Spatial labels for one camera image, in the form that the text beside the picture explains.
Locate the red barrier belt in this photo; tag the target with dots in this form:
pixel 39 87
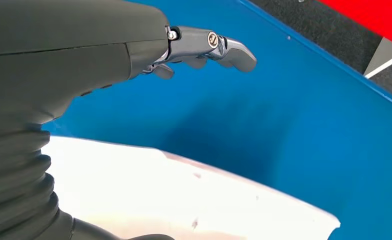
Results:
pixel 375 16

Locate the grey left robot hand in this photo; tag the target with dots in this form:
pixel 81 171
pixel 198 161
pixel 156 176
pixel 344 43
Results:
pixel 50 49

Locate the blue metal shelf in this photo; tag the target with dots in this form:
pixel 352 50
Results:
pixel 282 116

